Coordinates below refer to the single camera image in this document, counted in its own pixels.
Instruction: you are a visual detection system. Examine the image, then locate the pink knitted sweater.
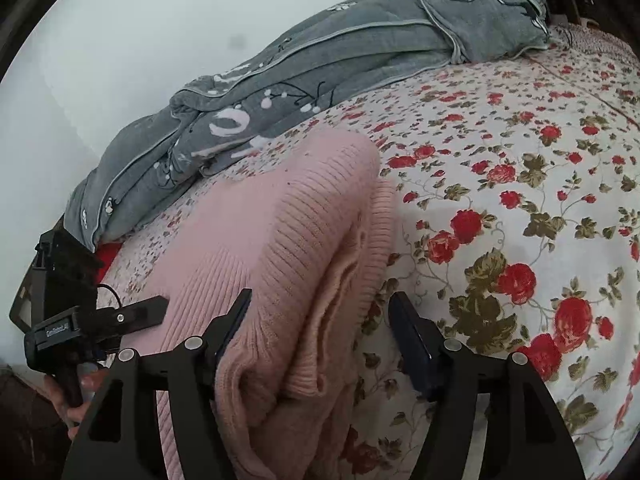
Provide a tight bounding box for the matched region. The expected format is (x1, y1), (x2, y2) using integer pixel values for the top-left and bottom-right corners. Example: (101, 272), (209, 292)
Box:
(102, 130), (401, 480)

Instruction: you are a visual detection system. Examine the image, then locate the floral bedsheet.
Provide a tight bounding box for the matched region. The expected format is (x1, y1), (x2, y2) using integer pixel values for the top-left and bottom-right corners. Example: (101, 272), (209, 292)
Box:
(97, 35), (640, 480)

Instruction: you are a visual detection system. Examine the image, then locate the person's left hand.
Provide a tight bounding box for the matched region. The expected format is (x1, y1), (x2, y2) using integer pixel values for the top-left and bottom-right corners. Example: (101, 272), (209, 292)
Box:
(42, 370), (107, 441)

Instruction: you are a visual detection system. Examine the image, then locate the red cloth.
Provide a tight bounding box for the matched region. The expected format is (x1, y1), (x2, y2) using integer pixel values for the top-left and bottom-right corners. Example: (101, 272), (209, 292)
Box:
(95, 241), (123, 283)

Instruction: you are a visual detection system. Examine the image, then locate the grey printed quilt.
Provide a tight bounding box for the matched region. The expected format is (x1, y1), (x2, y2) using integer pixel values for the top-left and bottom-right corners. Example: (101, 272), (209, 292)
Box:
(65, 0), (553, 253)

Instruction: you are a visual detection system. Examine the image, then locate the person's left forearm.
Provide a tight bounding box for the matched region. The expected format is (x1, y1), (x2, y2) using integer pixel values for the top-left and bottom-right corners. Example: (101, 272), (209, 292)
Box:
(0, 365), (76, 480)

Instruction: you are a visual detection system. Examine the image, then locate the patterned pillow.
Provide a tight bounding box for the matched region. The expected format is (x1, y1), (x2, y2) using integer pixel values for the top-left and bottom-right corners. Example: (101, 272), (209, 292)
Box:
(550, 22), (636, 61)

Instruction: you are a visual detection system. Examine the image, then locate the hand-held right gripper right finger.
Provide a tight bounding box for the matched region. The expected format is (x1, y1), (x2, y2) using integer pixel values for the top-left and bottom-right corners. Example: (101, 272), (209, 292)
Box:
(388, 291), (587, 480)

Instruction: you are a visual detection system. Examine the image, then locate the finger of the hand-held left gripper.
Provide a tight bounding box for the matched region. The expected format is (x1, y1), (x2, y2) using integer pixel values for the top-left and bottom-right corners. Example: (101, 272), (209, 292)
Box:
(95, 296), (169, 343)

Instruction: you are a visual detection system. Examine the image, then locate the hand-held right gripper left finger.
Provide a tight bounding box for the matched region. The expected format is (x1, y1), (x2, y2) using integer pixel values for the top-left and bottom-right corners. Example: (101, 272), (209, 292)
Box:
(61, 287), (253, 480)

